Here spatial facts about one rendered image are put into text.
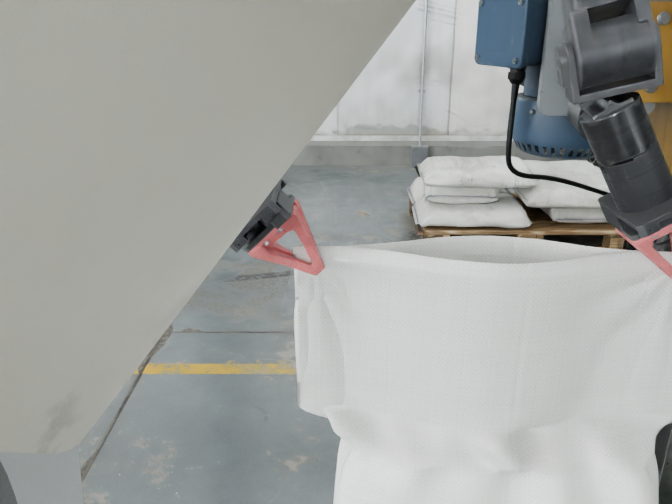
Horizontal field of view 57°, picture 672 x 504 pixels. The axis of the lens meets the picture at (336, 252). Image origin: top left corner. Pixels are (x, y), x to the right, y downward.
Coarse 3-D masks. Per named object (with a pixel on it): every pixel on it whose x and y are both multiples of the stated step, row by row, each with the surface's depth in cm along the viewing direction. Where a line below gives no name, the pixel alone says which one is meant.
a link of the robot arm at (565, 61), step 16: (656, 32) 55; (560, 48) 57; (560, 64) 57; (560, 80) 59; (576, 80) 57; (624, 80) 59; (640, 80) 57; (656, 80) 56; (576, 96) 58; (592, 96) 58; (608, 96) 58; (576, 112) 65; (576, 128) 66
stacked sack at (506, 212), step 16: (416, 208) 377; (432, 208) 353; (448, 208) 352; (464, 208) 353; (480, 208) 352; (496, 208) 351; (512, 208) 350; (432, 224) 351; (448, 224) 350; (464, 224) 349; (480, 224) 349; (496, 224) 348; (512, 224) 348; (528, 224) 349
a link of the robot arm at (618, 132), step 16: (624, 96) 59; (640, 96) 58; (592, 112) 60; (608, 112) 58; (624, 112) 57; (640, 112) 58; (592, 128) 59; (608, 128) 58; (624, 128) 58; (640, 128) 58; (592, 144) 60; (608, 144) 59; (624, 144) 58; (640, 144) 58; (608, 160) 60; (624, 160) 59
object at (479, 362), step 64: (320, 256) 66; (384, 256) 65; (448, 256) 70; (512, 256) 70; (576, 256) 67; (640, 256) 65; (320, 320) 69; (384, 320) 68; (448, 320) 65; (512, 320) 64; (576, 320) 66; (640, 320) 67; (320, 384) 72; (384, 384) 71; (448, 384) 67; (512, 384) 66; (576, 384) 69; (640, 384) 70; (384, 448) 70; (448, 448) 69; (512, 448) 68; (576, 448) 69; (640, 448) 70
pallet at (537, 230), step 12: (528, 216) 376; (540, 216) 376; (420, 228) 385; (432, 228) 354; (444, 228) 354; (456, 228) 354; (468, 228) 354; (480, 228) 354; (492, 228) 354; (504, 228) 354; (516, 228) 354; (528, 228) 354; (540, 228) 354; (552, 228) 354; (564, 228) 354; (576, 228) 354; (588, 228) 354; (600, 228) 354; (612, 228) 354; (612, 240) 352; (624, 240) 352
